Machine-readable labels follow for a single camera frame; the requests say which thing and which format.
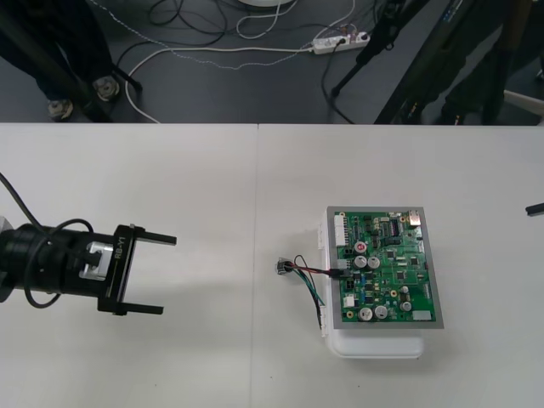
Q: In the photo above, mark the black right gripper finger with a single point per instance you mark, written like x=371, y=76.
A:
x=536, y=210

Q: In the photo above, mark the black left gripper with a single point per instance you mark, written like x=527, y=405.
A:
x=121, y=272

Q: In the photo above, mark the large black tripod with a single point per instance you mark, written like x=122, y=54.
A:
x=416, y=76

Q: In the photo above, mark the milky plastic box with lid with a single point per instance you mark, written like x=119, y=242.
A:
x=378, y=345

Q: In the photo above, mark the slim black tripod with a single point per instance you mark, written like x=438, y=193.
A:
x=376, y=38

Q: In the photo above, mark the white power strip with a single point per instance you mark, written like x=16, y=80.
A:
x=340, y=42

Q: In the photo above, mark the white round base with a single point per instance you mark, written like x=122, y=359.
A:
x=265, y=2

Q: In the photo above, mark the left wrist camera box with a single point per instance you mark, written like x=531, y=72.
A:
x=95, y=255

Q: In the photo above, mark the green circuit board grey frame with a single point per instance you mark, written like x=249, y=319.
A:
x=382, y=272

